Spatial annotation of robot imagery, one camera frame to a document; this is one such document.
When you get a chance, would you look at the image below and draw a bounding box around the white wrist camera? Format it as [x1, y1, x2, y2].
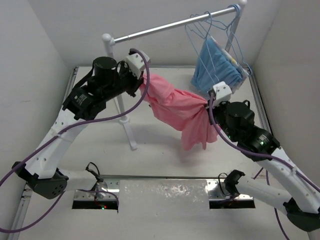
[213, 81, 232, 106]
[124, 53, 146, 79]

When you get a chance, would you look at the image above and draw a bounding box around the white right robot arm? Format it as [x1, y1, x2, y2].
[205, 97, 320, 232]

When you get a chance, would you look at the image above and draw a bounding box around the metal base plate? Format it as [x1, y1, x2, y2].
[73, 177, 120, 202]
[206, 178, 254, 201]

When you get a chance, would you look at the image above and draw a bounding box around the pink t shirt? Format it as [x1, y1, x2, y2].
[144, 73, 218, 151]

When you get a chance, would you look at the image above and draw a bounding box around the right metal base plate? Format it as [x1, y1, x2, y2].
[206, 178, 254, 201]

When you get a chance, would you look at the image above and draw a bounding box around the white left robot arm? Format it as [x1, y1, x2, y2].
[12, 56, 150, 200]

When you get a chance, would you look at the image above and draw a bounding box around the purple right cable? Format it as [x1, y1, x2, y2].
[208, 92, 320, 240]

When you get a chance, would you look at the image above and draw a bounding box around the blue t shirt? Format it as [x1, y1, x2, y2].
[191, 37, 248, 93]

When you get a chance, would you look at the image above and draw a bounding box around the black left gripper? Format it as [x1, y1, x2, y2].
[101, 59, 145, 102]

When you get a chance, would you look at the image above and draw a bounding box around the patterned garment on hanger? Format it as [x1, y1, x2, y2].
[210, 36, 249, 94]

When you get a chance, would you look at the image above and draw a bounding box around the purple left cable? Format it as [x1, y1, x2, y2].
[0, 48, 151, 233]

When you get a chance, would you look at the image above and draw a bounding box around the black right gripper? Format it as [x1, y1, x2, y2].
[205, 95, 237, 142]

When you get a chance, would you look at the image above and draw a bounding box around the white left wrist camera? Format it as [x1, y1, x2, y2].
[124, 53, 146, 79]

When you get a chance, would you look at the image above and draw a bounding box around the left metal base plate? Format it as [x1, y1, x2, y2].
[73, 177, 120, 202]

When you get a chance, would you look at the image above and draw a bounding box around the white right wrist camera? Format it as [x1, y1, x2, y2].
[213, 81, 232, 106]

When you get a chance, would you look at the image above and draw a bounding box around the white clothes rack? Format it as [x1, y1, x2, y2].
[101, 0, 248, 151]

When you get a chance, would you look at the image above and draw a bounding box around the purple cable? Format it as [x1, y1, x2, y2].
[208, 92, 320, 240]
[0, 48, 151, 233]

